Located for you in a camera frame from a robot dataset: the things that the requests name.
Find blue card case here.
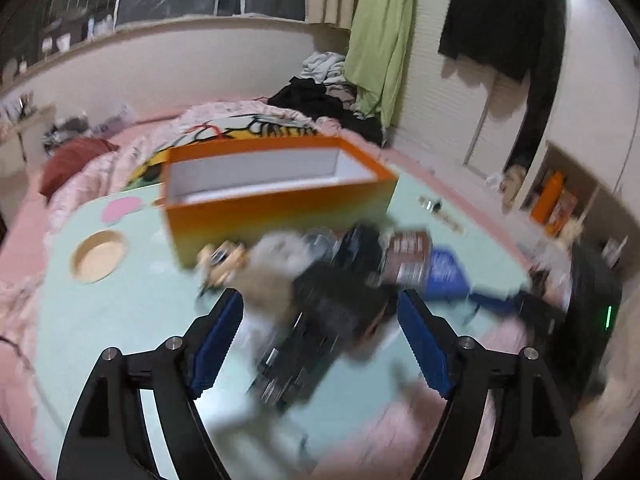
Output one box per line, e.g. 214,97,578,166
424,247,471,302

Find brown card box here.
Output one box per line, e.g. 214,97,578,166
382,229,432,287

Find dark block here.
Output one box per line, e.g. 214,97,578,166
292,261,399,352

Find black lace fabric pouch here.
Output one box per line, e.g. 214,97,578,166
333,223,386,287

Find black toy race car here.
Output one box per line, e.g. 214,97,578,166
250,312,354,413

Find plush dog keychain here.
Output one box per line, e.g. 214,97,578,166
196,240,247,290

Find white fur pompom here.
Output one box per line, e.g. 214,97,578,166
248,231,314,278

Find brown fur pompom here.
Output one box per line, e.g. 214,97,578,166
234,266,300,324

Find orange bottle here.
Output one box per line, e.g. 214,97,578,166
530,171,565,224

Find foil wrappers in slot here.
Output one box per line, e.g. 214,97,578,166
418,196,465,235

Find colourful cartoon cushion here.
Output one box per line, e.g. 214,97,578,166
125,114,319,190

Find orange cardboard box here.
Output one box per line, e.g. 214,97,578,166
162,136,398,268

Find dark red pillow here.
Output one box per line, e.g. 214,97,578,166
39,138,119,200

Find black clothes pile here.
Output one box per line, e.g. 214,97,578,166
267,77,385,148

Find black hanging garment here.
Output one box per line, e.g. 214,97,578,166
438,0,566,169

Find white clothes pile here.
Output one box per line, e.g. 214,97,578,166
299,52,346,86

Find green hanging garment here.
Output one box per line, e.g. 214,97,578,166
344,0,416,128

